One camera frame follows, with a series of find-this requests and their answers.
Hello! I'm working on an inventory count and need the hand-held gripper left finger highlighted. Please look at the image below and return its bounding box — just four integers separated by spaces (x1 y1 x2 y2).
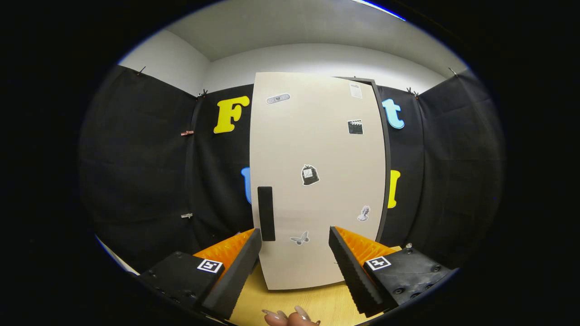
136 228 263 321

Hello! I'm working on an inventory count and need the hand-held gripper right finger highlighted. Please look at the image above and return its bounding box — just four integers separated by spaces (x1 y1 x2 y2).
329 226 454 318

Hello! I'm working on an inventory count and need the grey shoe cabinet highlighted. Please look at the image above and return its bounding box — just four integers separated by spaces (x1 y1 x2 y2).
338 76 392 243

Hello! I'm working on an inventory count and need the beige shoe cabinet door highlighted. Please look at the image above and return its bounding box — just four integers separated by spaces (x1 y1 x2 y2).
249 72 387 290

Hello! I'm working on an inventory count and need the black backdrop cloth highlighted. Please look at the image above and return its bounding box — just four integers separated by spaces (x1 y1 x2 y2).
78 65 506 272

